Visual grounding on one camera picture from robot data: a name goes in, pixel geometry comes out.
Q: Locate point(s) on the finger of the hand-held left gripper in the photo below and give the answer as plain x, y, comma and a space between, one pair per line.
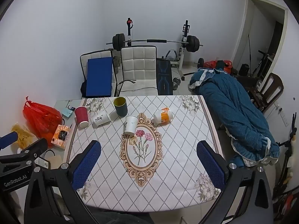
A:
35, 148
8, 140

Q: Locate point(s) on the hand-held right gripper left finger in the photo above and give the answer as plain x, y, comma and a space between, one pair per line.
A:
86, 165

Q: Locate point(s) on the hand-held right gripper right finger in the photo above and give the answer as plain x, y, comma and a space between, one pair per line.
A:
211, 165

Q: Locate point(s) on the red paper cup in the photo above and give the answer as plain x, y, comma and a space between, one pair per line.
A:
81, 116

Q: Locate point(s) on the white cup with black print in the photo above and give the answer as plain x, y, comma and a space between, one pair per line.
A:
101, 119

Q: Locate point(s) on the plain white paper cup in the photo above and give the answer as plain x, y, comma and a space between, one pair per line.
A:
130, 125

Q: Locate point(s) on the dark green cup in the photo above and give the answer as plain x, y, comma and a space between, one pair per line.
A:
120, 107

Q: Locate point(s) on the orange and white cup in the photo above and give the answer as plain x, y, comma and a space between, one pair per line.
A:
163, 116

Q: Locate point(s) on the yellow plastic bag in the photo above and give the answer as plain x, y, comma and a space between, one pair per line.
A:
22, 135

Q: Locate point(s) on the white tag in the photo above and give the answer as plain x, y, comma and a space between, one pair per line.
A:
42, 162

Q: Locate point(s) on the orange tissue box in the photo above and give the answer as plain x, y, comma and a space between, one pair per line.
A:
60, 137

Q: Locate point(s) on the red plastic bag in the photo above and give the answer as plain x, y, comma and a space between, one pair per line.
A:
41, 119

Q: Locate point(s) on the blue paper note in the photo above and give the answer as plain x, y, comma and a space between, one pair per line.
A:
67, 113

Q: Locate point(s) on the floral tablecloth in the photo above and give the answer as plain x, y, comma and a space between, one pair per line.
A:
163, 156

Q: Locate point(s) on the teal quilt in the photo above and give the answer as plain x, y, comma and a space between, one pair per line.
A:
233, 107

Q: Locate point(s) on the black stand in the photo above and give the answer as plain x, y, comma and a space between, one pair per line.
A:
287, 158

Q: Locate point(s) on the blue padded board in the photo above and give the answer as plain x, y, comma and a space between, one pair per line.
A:
99, 78

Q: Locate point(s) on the small dumbbell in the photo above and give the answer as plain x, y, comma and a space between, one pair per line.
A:
176, 82

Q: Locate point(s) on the white quilted chair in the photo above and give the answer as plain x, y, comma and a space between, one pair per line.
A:
84, 70
139, 70

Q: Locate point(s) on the black and blue weight bench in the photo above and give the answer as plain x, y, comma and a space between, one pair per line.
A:
164, 79

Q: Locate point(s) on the dark wooden chair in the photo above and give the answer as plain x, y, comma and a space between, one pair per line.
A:
273, 86

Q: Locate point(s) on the black box speaker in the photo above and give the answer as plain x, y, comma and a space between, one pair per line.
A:
244, 69

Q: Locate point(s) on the white barbell rack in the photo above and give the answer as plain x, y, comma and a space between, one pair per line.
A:
184, 49

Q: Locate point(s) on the barbell with black plates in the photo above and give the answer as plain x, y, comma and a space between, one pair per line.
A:
193, 43

